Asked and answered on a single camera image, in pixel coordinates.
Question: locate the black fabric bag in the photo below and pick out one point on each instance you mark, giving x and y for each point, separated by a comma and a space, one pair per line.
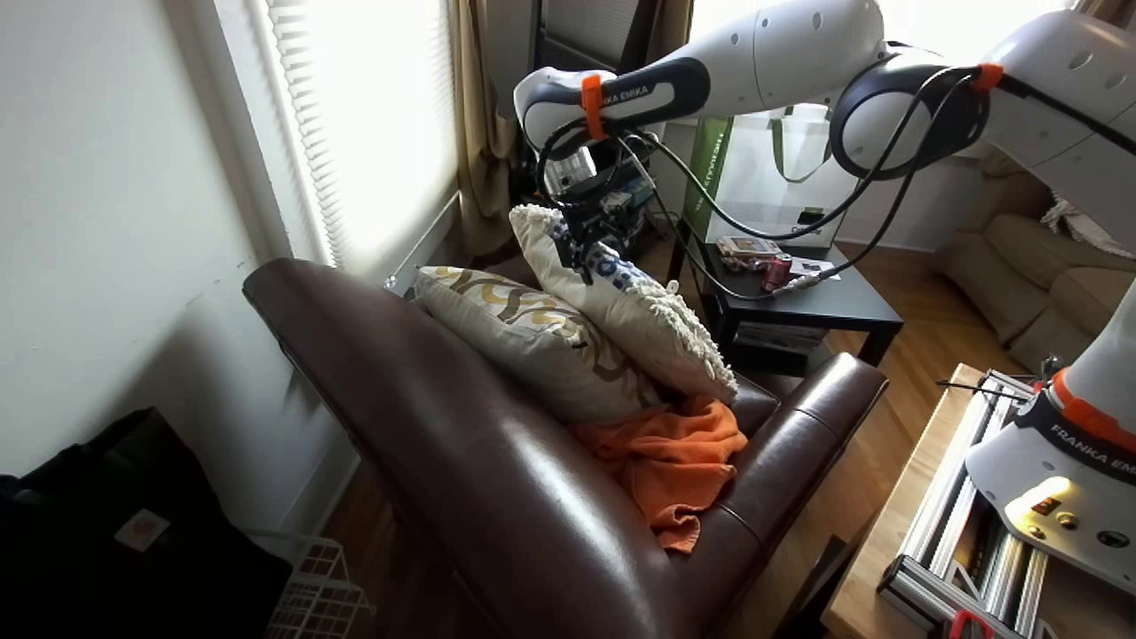
83, 556

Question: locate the white and green shopping bag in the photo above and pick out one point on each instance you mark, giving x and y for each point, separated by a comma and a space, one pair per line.
759, 179

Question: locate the beige sofa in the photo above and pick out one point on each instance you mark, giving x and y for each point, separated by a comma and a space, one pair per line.
1032, 288

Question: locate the orange cloth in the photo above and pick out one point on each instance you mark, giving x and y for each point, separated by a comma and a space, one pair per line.
676, 465

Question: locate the aluminium rail frame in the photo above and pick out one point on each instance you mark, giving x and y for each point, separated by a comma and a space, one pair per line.
960, 544

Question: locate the tan curtain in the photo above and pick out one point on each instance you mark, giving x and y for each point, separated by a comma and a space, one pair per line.
670, 22
485, 152

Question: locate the blue and white woven pillow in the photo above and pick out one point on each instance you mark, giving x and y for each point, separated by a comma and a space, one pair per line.
645, 319

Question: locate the gold patterned beige pillow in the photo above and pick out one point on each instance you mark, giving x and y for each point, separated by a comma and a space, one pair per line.
535, 338

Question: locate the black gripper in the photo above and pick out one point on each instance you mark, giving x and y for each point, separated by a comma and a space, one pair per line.
605, 200

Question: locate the brown leather armchair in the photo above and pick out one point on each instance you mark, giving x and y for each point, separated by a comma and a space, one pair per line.
475, 473

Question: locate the white paper sheet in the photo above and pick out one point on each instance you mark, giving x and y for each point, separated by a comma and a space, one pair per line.
817, 268

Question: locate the black flat television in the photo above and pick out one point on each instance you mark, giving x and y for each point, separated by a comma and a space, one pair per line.
586, 22

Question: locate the small red brown object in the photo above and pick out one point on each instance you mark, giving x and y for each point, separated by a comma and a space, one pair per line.
775, 274

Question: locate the white window blinds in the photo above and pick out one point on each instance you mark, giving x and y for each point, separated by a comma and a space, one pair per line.
368, 119

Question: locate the black coffee table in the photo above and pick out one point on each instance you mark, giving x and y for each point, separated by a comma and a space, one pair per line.
830, 305

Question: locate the red clamp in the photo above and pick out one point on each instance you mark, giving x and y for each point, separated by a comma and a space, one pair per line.
969, 627

